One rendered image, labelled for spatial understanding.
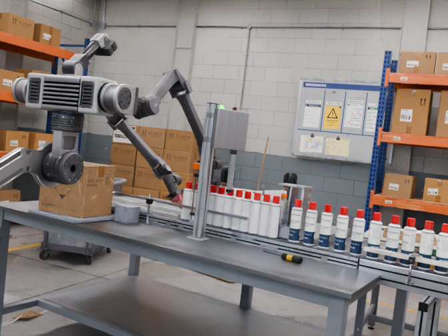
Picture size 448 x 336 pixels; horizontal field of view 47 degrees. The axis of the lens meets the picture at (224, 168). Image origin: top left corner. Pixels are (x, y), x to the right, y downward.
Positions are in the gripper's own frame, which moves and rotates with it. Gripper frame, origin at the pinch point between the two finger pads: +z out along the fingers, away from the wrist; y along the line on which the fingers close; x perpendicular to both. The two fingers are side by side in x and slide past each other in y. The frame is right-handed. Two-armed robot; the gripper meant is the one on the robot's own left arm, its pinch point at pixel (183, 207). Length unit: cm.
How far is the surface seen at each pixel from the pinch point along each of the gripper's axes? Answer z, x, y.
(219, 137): -13, -48, -17
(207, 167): -4.3, -34.3, -17.2
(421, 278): 86, -92, -8
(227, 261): 43, -38, -47
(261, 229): 34, -37, -4
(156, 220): -1.0, 14.8, -6.6
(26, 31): -339, 202, 186
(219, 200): 9.6, -24.3, -3.8
